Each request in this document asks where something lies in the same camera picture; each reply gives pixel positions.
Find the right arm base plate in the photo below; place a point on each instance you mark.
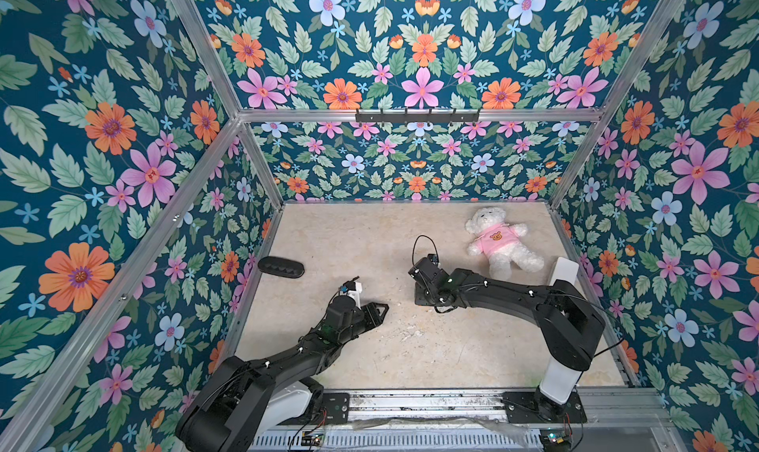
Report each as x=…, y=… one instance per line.
x=533, y=407

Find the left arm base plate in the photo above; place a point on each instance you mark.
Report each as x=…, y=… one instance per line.
x=330, y=408

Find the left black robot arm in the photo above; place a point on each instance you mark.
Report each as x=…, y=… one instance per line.
x=229, y=411

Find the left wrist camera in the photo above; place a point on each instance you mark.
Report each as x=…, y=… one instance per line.
x=353, y=288

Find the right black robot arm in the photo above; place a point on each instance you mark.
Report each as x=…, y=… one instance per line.
x=571, y=325

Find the black oval case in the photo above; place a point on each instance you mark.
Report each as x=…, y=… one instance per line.
x=281, y=267

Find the black hook rail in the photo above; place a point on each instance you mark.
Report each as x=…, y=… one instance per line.
x=433, y=116

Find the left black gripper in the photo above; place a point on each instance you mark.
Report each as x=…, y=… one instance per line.
x=370, y=313

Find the white teddy bear pink shirt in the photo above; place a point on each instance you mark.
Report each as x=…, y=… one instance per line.
x=501, y=243

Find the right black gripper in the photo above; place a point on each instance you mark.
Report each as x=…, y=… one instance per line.
x=426, y=285

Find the white rectangular box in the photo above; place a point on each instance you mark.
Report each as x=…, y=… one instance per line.
x=564, y=270

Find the aluminium front rail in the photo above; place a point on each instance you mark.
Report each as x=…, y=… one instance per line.
x=618, y=419

